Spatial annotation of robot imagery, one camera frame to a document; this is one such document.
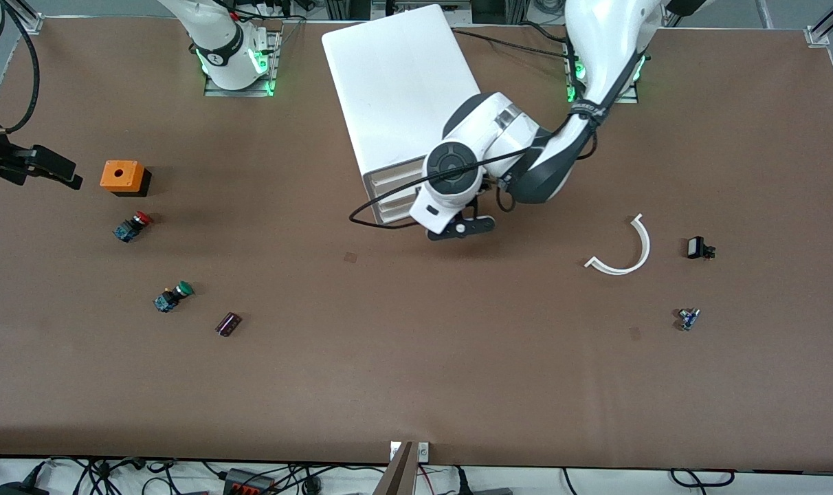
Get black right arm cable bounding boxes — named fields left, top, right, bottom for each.
left=0, top=0, right=41, bottom=135

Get wooden post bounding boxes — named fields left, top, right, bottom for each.
left=373, top=441, right=418, bottom=495

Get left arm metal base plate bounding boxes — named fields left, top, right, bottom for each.
left=566, top=38, right=639, bottom=105

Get aluminium frame corner post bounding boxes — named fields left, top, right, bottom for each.
left=14, top=3, right=45, bottom=34
left=804, top=0, right=833, bottom=48

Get green push button switch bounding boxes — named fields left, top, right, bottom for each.
left=153, top=280, right=195, bottom=314

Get white drawer cabinet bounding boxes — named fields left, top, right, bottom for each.
left=322, top=3, right=502, bottom=226

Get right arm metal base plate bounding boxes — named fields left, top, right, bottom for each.
left=203, top=26, right=281, bottom=98

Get black cable on table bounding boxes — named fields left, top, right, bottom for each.
left=451, top=27, right=575, bottom=61

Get red push button switch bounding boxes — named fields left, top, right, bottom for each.
left=113, top=211, right=154, bottom=243

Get tangled black floor cables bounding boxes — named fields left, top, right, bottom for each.
left=0, top=456, right=390, bottom=495

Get white curved plastic strip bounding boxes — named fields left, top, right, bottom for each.
left=585, top=213, right=652, bottom=276

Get orange box with hole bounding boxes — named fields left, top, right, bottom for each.
left=100, top=160, right=152, bottom=199

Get black power plug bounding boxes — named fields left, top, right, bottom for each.
left=456, top=467, right=515, bottom=495

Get black orange power strip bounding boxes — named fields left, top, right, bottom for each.
left=222, top=467, right=278, bottom=495

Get black cable loop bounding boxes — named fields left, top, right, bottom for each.
left=669, top=468, right=737, bottom=490

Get black power adapter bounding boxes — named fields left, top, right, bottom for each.
left=0, top=461, right=51, bottom=495

